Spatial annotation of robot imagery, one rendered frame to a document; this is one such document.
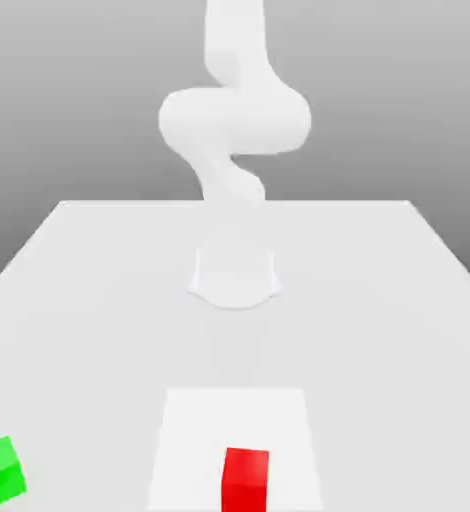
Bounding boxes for small red cube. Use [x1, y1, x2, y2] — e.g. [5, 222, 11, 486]
[220, 446, 271, 512]

